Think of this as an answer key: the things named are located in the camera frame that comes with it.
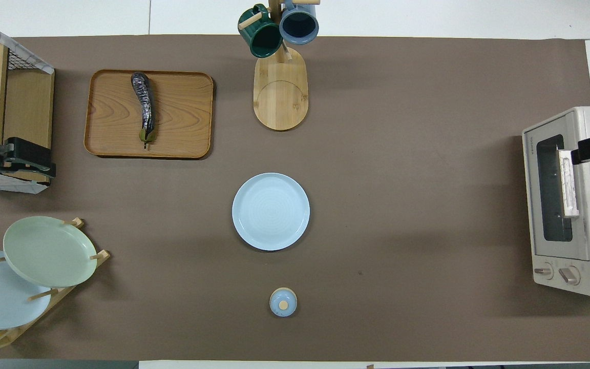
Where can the dark green mug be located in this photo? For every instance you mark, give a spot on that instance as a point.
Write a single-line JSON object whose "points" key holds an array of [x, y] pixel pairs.
{"points": [[264, 42]]}

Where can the wooden serving tray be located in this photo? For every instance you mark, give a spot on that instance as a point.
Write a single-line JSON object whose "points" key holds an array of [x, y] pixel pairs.
{"points": [[182, 118]]}

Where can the dark purple eggplant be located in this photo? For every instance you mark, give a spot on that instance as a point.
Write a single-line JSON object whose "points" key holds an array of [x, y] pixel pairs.
{"points": [[144, 102]]}

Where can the blue mug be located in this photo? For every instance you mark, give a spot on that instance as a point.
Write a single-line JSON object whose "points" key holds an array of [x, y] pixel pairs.
{"points": [[299, 25]]}

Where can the brown table mat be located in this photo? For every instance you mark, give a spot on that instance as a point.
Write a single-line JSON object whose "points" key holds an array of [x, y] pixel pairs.
{"points": [[377, 154]]}

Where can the wooden mug tree stand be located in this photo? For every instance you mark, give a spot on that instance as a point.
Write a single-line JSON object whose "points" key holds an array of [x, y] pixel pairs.
{"points": [[280, 102]]}

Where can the wooden dish rack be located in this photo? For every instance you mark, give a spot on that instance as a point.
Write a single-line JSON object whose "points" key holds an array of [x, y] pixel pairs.
{"points": [[103, 256]]}

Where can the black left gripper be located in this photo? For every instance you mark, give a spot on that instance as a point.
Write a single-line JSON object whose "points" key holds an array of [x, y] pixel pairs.
{"points": [[31, 156]]}

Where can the small blue lidded jar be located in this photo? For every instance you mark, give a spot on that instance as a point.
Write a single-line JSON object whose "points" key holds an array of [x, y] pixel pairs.
{"points": [[283, 302]]}

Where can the pale green plate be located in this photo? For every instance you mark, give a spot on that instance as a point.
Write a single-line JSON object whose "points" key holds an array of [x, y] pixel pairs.
{"points": [[49, 251]]}

